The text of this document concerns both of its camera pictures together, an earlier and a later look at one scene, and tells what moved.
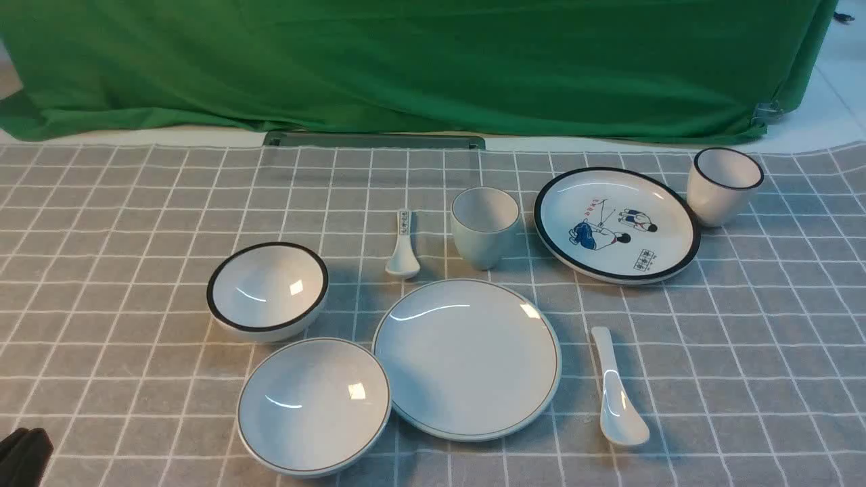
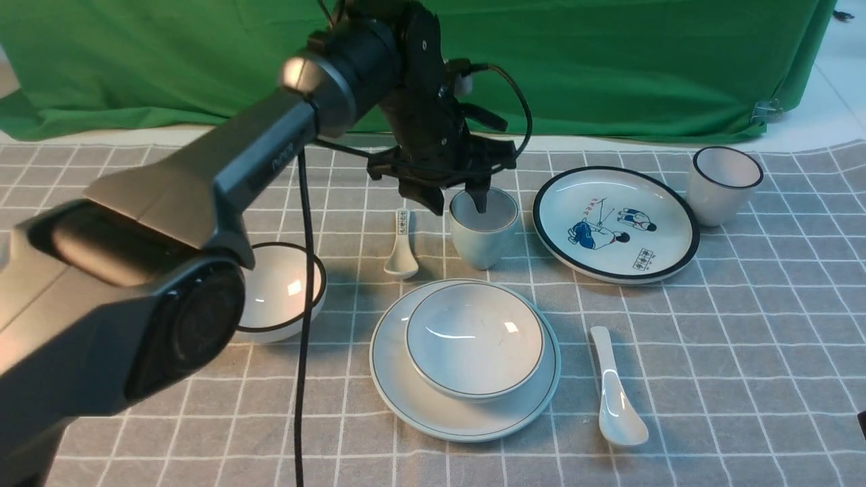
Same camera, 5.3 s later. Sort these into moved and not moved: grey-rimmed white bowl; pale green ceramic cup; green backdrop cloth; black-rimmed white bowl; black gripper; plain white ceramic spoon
Moved: grey-rimmed white bowl; black gripper
Not moved: plain white ceramic spoon; black-rimmed white bowl; pale green ceramic cup; green backdrop cloth
